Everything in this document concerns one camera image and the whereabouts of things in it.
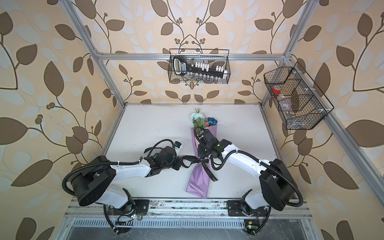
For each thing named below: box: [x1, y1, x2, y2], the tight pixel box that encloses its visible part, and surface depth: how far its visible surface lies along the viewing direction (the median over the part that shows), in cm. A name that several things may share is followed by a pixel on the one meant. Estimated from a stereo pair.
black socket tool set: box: [173, 56, 228, 84], surface depth 87 cm
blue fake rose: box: [207, 117, 218, 125], surface depth 107 cm
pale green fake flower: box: [190, 108, 205, 125], surface depth 105 cm
